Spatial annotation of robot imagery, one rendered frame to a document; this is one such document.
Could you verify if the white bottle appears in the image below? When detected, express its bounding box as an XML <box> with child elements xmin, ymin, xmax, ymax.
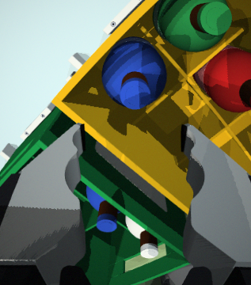
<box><xmin>125</xmin><ymin>215</ymin><xmax>158</xmax><ymax>258</ymax></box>

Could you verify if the dark green crate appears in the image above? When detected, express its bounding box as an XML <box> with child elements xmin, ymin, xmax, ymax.
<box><xmin>0</xmin><ymin>106</ymin><xmax>189</xmax><ymax>285</ymax></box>

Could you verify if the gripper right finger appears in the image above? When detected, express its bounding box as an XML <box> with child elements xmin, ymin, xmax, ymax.
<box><xmin>181</xmin><ymin>123</ymin><xmax>251</xmax><ymax>285</ymax></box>

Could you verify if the yellow crate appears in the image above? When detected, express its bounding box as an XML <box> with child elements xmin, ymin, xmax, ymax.
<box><xmin>51</xmin><ymin>0</ymin><xmax>251</xmax><ymax>214</ymax></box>

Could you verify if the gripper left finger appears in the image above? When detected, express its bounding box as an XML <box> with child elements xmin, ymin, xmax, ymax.
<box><xmin>0</xmin><ymin>123</ymin><xmax>86</xmax><ymax>285</ymax></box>

